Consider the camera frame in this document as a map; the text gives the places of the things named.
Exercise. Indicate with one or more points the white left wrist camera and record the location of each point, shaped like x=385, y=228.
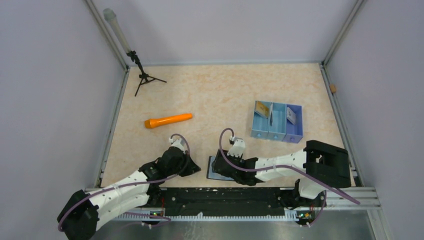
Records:
x=178, y=143

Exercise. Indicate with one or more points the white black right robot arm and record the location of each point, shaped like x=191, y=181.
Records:
x=319, y=167

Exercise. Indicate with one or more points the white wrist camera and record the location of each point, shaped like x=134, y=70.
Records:
x=238, y=147
x=178, y=143

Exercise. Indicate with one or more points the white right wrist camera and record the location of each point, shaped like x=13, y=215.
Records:
x=238, y=147

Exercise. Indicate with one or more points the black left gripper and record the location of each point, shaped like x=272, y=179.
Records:
x=192, y=168

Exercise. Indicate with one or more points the light blue drawer organizer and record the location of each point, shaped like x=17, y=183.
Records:
x=276, y=127

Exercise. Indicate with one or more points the white credit card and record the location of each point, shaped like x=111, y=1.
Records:
x=291, y=116

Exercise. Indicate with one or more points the small tan block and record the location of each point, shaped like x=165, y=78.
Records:
x=333, y=88

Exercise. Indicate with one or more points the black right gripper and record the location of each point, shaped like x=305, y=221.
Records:
x=230, y=156

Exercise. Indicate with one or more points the orange flashlight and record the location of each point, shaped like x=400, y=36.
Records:
x=158, y=122

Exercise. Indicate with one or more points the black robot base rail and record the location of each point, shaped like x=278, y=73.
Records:
x=231, y=201

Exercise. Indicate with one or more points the grey tube on tripod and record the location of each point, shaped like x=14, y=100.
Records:
x=111, y=18

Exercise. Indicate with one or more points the black mini tripod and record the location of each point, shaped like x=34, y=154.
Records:
x=144, y=77

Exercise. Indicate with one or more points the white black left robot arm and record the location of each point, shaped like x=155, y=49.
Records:
x=86, y=212

